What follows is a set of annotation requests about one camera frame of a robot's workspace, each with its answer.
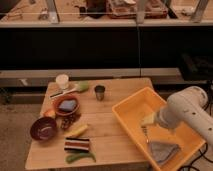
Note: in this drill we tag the green pea pod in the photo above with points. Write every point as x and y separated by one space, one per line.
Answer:
77 156

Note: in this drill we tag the yellow corn cob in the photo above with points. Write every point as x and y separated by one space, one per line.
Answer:
78 131

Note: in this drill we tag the grey towel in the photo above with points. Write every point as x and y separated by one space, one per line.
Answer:
162 152

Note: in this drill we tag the metal cup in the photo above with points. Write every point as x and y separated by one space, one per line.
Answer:
99 92

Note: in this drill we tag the wooden table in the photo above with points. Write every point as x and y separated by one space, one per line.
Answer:
109 143

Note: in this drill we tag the metal fork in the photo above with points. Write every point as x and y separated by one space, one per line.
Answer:
145 132

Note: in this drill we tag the white cup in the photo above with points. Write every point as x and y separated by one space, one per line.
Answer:
63 81

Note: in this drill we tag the purple bowl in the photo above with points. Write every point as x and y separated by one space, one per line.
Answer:
43 129

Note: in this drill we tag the orange fruit toy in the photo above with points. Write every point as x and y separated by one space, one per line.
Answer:
50 113

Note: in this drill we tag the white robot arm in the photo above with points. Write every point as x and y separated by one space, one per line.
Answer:
185 106

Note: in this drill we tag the yellow plastic bin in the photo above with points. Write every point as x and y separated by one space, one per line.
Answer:
130 113

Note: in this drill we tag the brown grapes toy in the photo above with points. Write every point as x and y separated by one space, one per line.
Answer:
69 120

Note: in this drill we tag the blue sponge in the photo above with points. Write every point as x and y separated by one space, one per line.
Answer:
67 105

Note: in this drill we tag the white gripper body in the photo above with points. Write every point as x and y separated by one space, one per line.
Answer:
152 119

